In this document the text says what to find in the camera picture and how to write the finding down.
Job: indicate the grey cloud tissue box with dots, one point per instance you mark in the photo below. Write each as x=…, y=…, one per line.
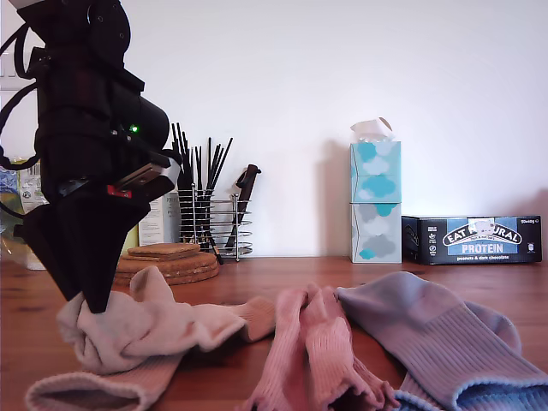
x=377, y=231

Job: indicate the white light switch plate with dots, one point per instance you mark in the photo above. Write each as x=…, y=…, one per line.
x=6, y=83

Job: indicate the beige sock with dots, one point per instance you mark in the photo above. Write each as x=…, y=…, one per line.
x=150, y=329
x=85, y=385

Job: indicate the round cork trivet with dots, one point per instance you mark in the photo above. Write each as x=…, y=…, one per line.
x=197, y=276
x=201, y=261

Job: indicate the white tissue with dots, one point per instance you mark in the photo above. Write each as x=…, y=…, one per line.
x=368, y=128

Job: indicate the turquoise cloud tissue box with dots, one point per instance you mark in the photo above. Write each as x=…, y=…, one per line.
x=377, y=171

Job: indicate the black straw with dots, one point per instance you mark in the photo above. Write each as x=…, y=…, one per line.
x=186, y=171
x=216, y=168
x=222, y=163
x=210, y=162
x=212, y=166
x=198, y=171
x=179, y=141

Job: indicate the square cork coaster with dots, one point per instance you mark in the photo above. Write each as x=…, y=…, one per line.
x=171, y=247
x=141, y=254

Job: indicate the small white carton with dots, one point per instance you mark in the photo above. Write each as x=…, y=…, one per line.
x=162, y=222

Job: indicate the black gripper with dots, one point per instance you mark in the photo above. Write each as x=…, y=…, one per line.
x=81, y=162

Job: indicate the pink frilly-cuff sock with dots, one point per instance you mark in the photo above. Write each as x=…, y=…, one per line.
x=329, y=351
x=282, y=342

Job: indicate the black protein bar box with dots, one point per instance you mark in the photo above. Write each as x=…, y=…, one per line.
x=484, y=248

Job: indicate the light blue ribbed sock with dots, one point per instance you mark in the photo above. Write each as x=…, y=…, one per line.
x=496, y=325
x=406, y=308

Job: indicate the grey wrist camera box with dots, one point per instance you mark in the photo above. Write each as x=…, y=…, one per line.
x=175, y=169

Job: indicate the yellow-green kitchen roll pack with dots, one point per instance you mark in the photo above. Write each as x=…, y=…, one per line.
x=30, y=180

